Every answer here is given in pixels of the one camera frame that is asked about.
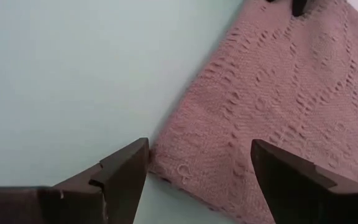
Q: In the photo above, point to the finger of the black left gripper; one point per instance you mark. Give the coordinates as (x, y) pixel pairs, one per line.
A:
(300, 7)
(270, 1)

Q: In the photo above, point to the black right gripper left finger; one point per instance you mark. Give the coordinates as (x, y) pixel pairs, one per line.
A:
(123, 180)

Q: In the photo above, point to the grey woven towel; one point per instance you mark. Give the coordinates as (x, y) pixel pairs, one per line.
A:
(275, 93)

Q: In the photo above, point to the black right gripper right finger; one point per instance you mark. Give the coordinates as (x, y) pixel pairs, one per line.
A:
(284, 186)

